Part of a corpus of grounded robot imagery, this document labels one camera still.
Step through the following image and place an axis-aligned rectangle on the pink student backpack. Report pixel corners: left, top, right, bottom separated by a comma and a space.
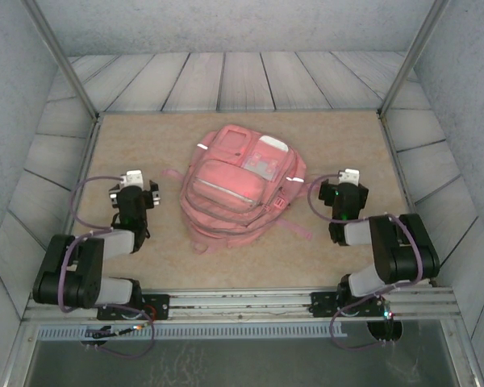
163, 123, 314, 255

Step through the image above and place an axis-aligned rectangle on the grey metal panel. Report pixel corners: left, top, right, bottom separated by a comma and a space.
22, 322, 467, 387

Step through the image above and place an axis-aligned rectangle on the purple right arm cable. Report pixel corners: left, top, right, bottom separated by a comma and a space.
306, 173, 424, 291

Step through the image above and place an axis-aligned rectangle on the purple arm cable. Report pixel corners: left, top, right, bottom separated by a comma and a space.
306, 173, 424, 291
58, 175, 126, 314

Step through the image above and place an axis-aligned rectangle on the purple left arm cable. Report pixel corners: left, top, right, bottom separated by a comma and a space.
58, 175, 126, 314

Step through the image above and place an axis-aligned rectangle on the aluminium table edge rail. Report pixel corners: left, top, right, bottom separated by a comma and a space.
378, 114, 437, 288
48, 114, 102, 291

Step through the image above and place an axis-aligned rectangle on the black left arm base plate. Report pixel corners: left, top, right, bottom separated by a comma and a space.
96, 293, 171, 322

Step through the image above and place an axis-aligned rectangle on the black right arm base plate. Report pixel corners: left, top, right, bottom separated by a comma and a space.
309, 290, 388, 319

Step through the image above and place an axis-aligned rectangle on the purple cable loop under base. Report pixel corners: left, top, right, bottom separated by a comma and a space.
330, 296, 392, 356
80, 308, 155, 360

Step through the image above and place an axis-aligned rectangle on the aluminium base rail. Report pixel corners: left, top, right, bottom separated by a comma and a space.
22, 288, 463, 323

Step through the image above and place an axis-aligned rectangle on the aluminium frame post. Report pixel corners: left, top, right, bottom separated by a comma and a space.
378, 0, 453, 119
22, 0, 102, 121

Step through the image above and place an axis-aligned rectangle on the slotted white cable duct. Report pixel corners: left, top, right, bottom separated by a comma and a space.
35, 322, 348, 339

